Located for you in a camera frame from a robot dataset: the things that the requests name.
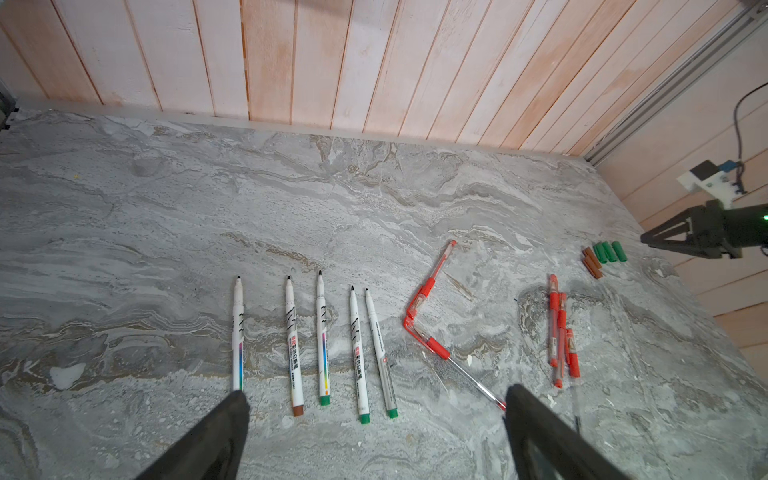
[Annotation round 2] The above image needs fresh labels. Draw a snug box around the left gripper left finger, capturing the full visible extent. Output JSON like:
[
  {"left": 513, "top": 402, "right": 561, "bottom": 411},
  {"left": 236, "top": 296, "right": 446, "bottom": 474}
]
[{"left": 137, "top": 390, "right": 250, "bottom": 480}]

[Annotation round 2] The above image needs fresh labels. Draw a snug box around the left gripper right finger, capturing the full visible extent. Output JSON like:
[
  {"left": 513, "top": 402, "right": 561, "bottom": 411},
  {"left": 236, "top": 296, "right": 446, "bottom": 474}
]
[{"left": 505, "top": 384, "right": 628, "bottom": 479}]

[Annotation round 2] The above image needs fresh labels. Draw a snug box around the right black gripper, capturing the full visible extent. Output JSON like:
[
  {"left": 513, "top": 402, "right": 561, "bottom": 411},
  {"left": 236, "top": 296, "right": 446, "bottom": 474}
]
[{"left": 640, "top": 200, "right": 743, "bottom": 259}]

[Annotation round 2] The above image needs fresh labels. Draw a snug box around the red gel pen cluster three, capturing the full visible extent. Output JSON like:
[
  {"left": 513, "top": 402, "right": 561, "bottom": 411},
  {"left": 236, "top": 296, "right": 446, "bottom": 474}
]
[{"left": 566, "top": 328, "right": 582, "bottom": 435}]

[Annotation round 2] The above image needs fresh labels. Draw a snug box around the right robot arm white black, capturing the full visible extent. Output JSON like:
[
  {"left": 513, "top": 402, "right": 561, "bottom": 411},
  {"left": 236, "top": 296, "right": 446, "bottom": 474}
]
[{"left": 640, "top": 200, "right": 767, "bottom": 259}]

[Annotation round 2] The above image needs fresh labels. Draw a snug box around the red gel pen cluster one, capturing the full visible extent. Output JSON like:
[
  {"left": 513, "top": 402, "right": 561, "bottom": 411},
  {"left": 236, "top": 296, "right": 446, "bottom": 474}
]
[{"left": 547, "top": 274, "right": 560, "bottom": 368}]

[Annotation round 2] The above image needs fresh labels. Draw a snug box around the red gel pen cluster two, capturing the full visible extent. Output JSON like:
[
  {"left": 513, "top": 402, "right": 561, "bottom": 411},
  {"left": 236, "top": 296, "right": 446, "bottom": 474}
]
[{"left": 554, "top": 293, "right": 567, "bottom": 389}]

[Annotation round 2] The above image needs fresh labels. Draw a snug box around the red gel pen short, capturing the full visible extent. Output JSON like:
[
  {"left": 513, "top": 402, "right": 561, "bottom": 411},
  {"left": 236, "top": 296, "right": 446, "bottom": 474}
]
[{"left": 403, "top": 317, "right": 507, "bottom": 412}]

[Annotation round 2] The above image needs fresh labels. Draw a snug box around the red gel pen top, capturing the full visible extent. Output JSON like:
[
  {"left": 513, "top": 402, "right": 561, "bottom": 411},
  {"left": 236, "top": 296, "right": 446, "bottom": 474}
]
[{"left": 404, "top": 240, "right": 456, "bottom": 324}]

